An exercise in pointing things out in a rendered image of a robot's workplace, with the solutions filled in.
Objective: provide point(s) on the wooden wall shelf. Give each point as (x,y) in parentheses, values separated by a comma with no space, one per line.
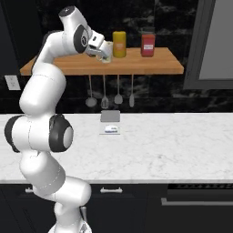
(142,65)

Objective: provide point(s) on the hanging metal slotted spatula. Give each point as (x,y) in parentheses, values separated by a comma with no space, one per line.
(105,103)

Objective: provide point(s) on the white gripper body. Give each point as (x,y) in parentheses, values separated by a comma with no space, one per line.
(104,50)

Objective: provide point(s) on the hanging metal turner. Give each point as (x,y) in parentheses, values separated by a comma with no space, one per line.
(118,99)

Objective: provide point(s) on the white wall socket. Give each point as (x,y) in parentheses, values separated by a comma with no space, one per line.
(12,82)

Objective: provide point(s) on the hanging metal spoon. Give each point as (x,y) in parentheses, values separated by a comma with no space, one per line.
(131,100)

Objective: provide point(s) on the dark drawer front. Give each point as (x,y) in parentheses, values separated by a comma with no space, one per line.
(12,190)
(139,190)

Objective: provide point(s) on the yellow jar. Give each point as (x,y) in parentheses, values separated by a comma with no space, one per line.
(119,45)

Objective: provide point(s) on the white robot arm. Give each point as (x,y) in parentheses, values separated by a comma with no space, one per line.
(42,91)

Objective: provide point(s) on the grey framed cabinet door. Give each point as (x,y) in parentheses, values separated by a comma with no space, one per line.
(212,45)

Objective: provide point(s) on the dark cupboard door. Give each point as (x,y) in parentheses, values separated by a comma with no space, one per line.
(118,217)

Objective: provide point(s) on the hanging metal ladle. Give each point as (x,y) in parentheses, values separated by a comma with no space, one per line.
(90,101)

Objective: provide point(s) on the white blue small block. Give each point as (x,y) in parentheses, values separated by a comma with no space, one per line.
(111,129)

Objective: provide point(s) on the red jar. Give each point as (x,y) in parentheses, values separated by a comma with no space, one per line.
(148,45)

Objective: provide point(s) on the grey kitchen scale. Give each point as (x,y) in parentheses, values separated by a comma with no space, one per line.
(110,116)

